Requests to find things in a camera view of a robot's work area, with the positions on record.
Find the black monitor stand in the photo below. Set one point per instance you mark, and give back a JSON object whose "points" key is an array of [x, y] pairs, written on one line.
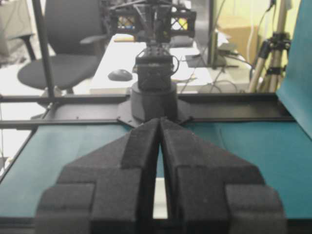
{"points": [[211, 49]]}

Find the black vertical frame post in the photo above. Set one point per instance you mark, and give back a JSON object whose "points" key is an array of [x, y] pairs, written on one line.
{"points": [[43, 41]]}

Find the right gripper black foam left finger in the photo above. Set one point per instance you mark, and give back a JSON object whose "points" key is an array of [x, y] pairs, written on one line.
{"points": [[108, 191]]}

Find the camera tripod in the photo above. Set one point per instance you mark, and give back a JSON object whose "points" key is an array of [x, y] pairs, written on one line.
{"points": [[268, 69]]}

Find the white desk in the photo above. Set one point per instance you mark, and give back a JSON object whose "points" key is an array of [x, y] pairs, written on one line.
{"points": [[157, 68]]}

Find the cardboard box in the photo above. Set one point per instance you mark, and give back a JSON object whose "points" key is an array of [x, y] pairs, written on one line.
{"points": [[241, 33]]}

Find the right gripper black foam right finger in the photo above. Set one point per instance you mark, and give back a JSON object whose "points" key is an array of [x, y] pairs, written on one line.
{"points": [[212, 191]]}

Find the white plastic tray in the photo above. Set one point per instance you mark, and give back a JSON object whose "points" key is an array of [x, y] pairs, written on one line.
{"points": [[160, 200]]}

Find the black office chair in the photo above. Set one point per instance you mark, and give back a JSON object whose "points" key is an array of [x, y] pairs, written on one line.
{"points": [[76, 33]]}

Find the black computer mouse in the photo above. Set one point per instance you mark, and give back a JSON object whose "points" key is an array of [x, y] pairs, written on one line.
{"points": [[120, 75]]}

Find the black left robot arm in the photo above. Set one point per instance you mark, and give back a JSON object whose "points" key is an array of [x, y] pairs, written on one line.
{"points": [[152, 24]]}

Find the black aluminium frame rail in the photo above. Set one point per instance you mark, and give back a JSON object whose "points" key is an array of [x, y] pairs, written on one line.
{"points": [[113, 109]]}

